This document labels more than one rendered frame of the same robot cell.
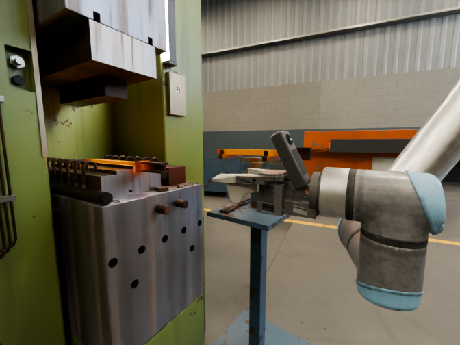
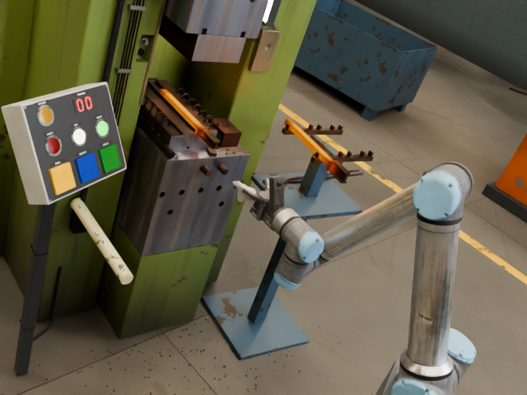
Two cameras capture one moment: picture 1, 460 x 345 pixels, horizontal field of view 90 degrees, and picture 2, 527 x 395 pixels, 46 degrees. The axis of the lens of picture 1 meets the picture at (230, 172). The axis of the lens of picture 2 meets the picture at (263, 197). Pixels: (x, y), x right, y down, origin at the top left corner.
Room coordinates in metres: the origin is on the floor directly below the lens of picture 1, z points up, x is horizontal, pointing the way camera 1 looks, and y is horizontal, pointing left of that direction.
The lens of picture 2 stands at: (-1.25, -0.42, 1.99)
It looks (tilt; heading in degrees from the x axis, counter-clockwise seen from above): 30 degrees down; 11
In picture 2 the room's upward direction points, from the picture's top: 20 degrees clockwise
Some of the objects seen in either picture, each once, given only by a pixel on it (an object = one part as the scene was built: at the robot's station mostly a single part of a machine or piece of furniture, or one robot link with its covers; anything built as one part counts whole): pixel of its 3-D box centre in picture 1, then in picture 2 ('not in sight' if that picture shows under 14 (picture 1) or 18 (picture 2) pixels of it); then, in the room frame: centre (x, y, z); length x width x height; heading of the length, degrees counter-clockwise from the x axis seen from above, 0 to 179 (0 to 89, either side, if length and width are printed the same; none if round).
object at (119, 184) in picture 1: (96, 174); (166, 112); (0.79, 0.46, 0.96); 0.42 x 0.20 x 0.09; 58
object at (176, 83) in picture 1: (176, 94); (264, 50); (1.01, 0.23, 1.27); 0.09 x 0.02 x 0.17; 148
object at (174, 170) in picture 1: (165, 174); (223, 132); (0.86, 0.24, 0.95); 0.12 x 0.09 x 0.07; 58
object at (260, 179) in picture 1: (257, 179); (256, 194); (0.45, -0.06, 1.00); 0.09 x 0.05 x 0.02; 91
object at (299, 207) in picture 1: (288, 191); (270, 209); (0.45, -0.12, 0.97); 0.12 x 0.08 x 0.09; 58
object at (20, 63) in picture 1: (18, 70); (143, 46); (0.59, 0.52, 1.25); 0.03 x 0.03 x 0.07; 58
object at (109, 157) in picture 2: not in sight; (108, 158); (0.24, 0.38, 1.01); 0.07 x 0.05 x 0.07; 173
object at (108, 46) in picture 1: (88, 66); (189, 24); (0.79, 0.46, 1.32); 0.42 x 0.20 x 0.10; 58
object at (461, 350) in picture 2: not in sight; (442, 359); (0.40, -0.81, 0.79); 0.17 x 0.15 x 0.18; 167
